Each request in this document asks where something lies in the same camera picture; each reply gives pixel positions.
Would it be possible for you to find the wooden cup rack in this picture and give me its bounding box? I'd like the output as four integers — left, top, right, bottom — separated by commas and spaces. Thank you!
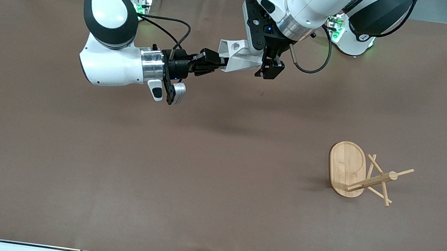
323, 139, 417, 209

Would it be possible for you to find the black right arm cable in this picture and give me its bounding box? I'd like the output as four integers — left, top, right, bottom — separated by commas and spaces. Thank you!
132, 12, 193, 53

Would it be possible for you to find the white faceted cup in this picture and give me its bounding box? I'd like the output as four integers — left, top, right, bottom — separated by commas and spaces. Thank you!
215, 36, 268, 78

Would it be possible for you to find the brown table cover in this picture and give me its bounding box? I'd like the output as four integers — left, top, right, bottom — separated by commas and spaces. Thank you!
0, 0, 447, 251

